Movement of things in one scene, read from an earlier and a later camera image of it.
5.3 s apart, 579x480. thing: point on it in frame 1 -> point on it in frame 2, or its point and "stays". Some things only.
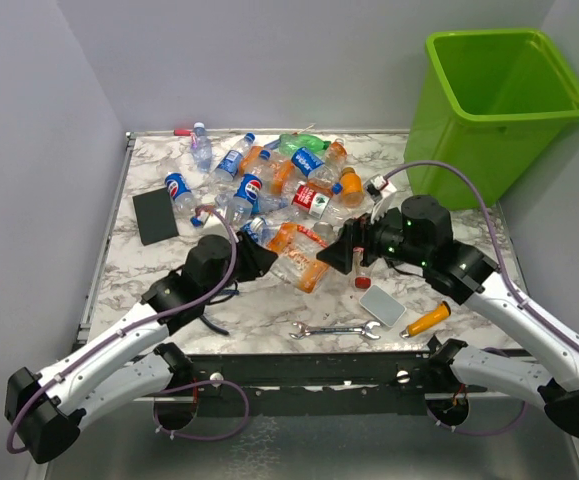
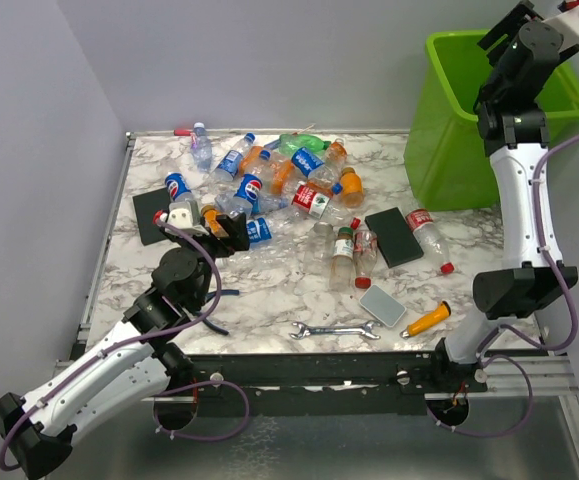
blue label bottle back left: x=229 y=163 stays
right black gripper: x=340 y=253 -> x=520 y=15
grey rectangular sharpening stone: x=382 y=305 stays
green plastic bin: x=494 y=103 stays
